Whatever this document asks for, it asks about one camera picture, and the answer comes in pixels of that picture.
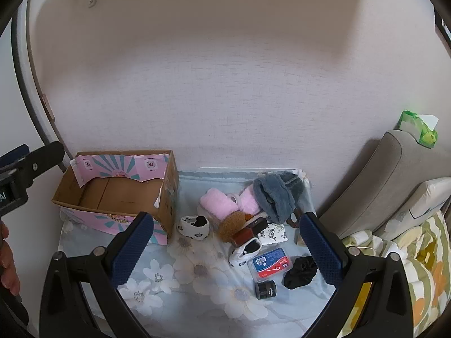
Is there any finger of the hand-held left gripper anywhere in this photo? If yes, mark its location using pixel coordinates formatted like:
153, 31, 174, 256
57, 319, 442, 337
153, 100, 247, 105
0, 144, 31, 166
16, 141, 66, 191

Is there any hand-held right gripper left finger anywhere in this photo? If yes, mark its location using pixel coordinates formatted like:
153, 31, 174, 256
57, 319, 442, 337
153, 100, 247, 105
39, 211, 156, 338

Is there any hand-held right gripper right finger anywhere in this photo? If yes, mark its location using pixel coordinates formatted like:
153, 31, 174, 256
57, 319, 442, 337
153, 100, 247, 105
299, 211, 414, 338

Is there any black scrunchie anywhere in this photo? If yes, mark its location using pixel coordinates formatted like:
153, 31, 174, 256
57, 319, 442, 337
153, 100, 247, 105
283, 256, 318, 290

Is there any brown scrunchie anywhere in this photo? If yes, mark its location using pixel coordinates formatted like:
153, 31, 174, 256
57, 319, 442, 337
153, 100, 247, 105
285, 211, 302, 229

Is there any white printed tissue packet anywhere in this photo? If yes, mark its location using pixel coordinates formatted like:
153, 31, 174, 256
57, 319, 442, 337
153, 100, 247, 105
259, 226, 289, 245

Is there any blue red floss box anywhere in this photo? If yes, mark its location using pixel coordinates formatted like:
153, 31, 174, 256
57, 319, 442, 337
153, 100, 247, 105
247, 247, 293, 283

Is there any black white printed sock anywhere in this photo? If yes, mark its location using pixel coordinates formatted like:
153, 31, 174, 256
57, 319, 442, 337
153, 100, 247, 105
229, 237, 262, 267
177, 215, 211, 242

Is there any pink printed cardboard box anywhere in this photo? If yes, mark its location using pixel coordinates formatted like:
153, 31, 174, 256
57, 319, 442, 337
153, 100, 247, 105
52, 150, 180, 245

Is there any small black jar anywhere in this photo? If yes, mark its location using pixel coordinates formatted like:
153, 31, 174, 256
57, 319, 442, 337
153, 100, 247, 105
255, 281, 277, 301

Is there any blue-grey fluffy hair accessory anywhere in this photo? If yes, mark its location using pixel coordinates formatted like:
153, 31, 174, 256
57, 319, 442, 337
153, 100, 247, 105
253, 171, 304, 224

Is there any dark red rectangular box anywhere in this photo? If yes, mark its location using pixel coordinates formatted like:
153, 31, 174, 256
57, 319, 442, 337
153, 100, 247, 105
231, 216, 269, 247

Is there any brown fluffy hair claw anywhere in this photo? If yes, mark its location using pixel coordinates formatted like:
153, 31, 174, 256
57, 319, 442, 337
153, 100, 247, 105
216, 210, 249, 243

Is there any person's left hand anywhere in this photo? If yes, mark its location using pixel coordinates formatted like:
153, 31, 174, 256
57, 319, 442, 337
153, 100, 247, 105
0, 220, 21, 294

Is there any door hinge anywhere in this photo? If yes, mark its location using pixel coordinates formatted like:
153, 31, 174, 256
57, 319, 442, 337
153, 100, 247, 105
41, 93, 53, 119

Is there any grey headboard cushion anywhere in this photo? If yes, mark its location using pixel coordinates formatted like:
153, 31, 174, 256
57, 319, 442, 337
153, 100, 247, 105
319, 130, 451, 240

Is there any blue floral cloth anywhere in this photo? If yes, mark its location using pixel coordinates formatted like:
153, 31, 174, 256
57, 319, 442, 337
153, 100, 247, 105
58, 170, 339, 338

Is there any green floral blanket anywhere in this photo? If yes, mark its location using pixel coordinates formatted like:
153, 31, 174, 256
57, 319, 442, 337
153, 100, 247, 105
340, 211, 451, 338

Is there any white pillow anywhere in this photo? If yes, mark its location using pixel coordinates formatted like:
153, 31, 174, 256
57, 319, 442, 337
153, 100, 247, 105
382, 178, 451, 233

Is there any green tissue pack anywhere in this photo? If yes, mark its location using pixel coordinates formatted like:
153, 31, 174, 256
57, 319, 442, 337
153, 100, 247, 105
398, 110, 439, 149

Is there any door frame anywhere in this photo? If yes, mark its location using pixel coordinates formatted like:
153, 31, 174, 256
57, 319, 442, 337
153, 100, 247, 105
10, 0, 71, 173

